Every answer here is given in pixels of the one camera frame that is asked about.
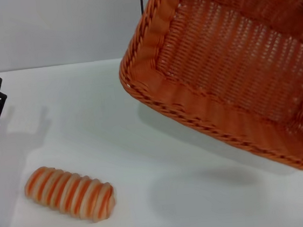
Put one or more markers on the orange woven plastic basket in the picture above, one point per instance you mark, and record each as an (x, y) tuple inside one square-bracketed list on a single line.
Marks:
[(235, 83)]

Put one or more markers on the orange white striped bread roll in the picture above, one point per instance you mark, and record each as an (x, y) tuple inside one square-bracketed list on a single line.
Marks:
[(67, 194)]

